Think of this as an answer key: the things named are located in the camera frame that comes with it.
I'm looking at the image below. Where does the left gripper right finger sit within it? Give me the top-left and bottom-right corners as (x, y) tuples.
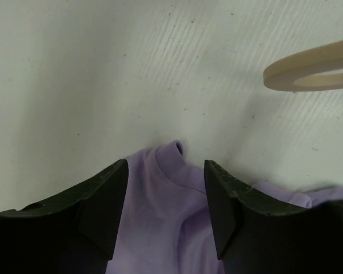
(204, 160), (343, 273)

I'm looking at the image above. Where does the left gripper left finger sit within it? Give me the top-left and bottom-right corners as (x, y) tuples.
(0, 159), (128, 273)

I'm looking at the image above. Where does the purple t shirt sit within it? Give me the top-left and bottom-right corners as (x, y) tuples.
(106, 141), (343, 273)

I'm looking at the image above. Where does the wooden hanger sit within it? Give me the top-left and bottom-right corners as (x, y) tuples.
(263, 40), (343, 92)

